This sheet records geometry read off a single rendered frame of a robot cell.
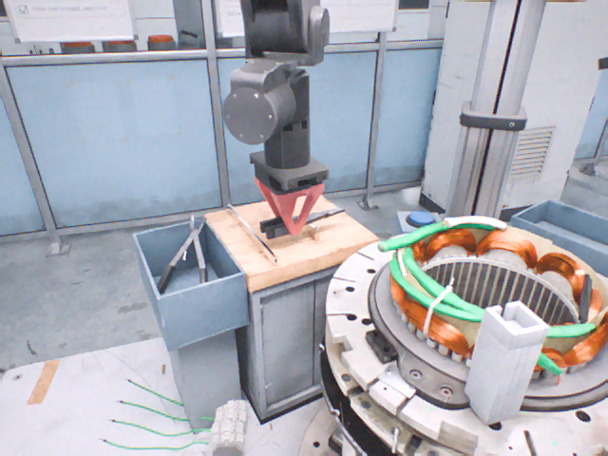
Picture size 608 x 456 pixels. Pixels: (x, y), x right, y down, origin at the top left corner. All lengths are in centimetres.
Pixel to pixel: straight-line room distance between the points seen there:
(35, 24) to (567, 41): 266
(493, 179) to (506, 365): 60
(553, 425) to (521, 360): 7
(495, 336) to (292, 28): 34
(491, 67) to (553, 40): 200
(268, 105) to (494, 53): 50
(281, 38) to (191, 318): 34
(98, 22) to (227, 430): 211
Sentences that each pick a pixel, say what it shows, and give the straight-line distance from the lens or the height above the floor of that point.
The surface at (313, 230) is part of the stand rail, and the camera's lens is 61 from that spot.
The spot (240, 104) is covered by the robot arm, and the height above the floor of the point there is 128.
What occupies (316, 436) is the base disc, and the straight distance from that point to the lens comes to 71.
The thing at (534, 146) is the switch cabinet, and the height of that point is 53.
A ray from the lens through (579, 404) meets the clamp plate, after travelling 42.
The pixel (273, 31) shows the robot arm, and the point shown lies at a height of 134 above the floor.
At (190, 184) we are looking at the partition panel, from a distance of 273.
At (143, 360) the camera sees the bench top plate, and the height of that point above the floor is 78.
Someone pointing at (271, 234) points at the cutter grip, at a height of 110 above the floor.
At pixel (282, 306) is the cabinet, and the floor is 99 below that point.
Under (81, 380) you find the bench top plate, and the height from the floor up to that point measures 78.
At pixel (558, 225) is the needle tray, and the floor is 103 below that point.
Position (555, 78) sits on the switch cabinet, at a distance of 293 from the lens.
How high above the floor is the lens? 138
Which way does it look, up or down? 30 degrees down
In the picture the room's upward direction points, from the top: straight up
